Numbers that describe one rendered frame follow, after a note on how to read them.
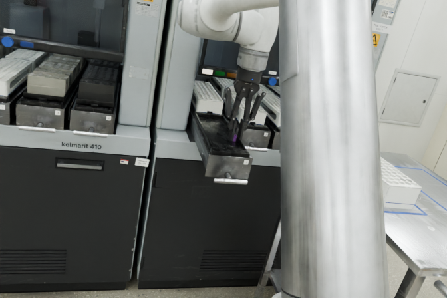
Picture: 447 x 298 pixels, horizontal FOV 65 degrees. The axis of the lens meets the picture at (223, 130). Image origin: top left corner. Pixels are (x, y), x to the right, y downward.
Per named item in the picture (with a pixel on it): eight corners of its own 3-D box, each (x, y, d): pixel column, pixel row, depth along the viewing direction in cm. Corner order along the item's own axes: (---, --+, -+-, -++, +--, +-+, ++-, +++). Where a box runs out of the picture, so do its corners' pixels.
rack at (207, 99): (185, 92, 158) (187, 79, 156) (207, 95, 161) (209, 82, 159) (195, 114, 131) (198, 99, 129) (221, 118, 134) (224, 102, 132)
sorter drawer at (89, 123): (92, 78, 174) (94, 60, 171) (121, 82, 178) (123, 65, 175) (66, 136, 108) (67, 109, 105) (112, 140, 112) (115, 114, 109)
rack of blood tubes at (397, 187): (326, 154, 114) (332, 137, 112) (352, 157, 117) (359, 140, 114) (380, 207, 87) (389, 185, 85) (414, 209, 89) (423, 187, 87)
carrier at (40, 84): (66, 96, 117) (67, 78, 115) (65, 98, 116) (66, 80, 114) (28, 91, 114) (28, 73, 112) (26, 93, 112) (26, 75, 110)
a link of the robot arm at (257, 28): (264, 48, 111) (225, 42, 107) (276, -3, 105) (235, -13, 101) (277, 54, 101) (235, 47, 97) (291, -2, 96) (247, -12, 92)
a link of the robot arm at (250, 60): (236, 44, 107) (232, 63, 109) (244, 49, 99) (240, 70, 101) (263, 49, 110) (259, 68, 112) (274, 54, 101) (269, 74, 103)
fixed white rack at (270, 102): (253, 105, 160) (256, 92, 158) (273, 108, 163) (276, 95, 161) (276, 130, 134) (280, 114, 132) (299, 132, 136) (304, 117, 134)
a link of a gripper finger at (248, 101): (245, 85, 110) (250, 85, 110) (242, 118, 114) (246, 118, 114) (249, 88, 106) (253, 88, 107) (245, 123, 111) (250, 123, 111)
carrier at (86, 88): (114, 101, 122) (116, 84, 120) (114, 103, 120) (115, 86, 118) (78, 97, 118) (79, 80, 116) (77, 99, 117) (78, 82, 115)
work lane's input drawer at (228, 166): (178, 104, 163) (181, 85, 160) (207, 107, 167) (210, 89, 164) (206, 184, 97) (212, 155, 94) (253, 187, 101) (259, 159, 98)
